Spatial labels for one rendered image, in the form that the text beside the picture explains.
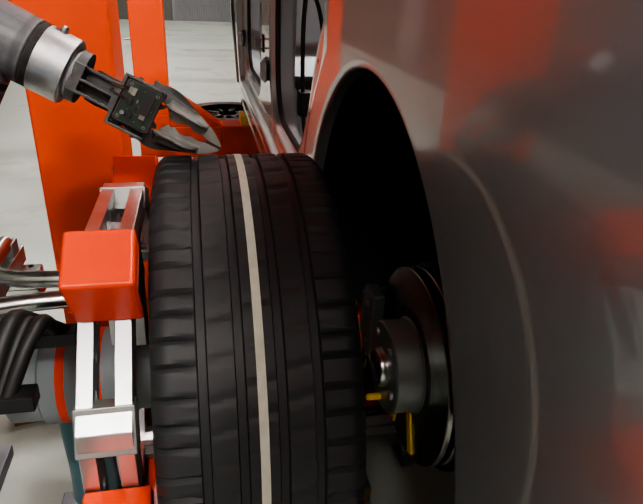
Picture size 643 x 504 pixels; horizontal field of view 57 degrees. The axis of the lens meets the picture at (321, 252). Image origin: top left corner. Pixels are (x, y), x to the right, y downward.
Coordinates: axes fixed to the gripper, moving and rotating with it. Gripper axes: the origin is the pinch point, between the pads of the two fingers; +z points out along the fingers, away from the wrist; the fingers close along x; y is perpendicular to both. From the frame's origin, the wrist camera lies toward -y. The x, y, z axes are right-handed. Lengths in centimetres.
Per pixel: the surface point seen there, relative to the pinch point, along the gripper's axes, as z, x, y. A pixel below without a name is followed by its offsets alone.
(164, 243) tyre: -0.8, -11.4, 21.8
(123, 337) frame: -0.3, -23.1, 23.1
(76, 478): 6, -68, -14
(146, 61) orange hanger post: -34, 10, -224
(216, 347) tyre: 8.4, -17.5, 29.6
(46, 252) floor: -41, -106, -243
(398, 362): 38.0, -15.7, 11.6
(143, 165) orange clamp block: -7.8, -9.4, -15.7
